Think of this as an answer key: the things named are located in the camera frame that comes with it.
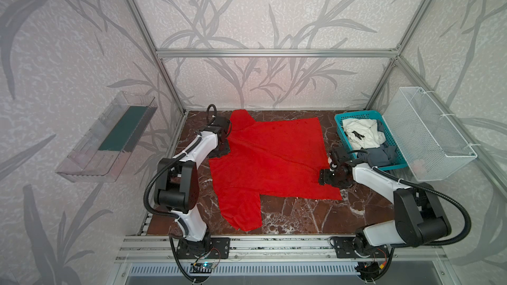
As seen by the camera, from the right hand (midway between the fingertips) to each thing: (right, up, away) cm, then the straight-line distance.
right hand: (325, 175), depth 91 cm
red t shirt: (-22, +7, +7) cm, 24 cm away
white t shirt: (+20, +20, +5) cm, 29 cm away
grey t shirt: (+26, +10, -2) cm, 28 cm away
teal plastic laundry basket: (+27, +9, -13) cm, 31 cm away
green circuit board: (-52, -29, -19) cm, 63 cm away
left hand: (-49, +14, +2) cm, 51 cm away
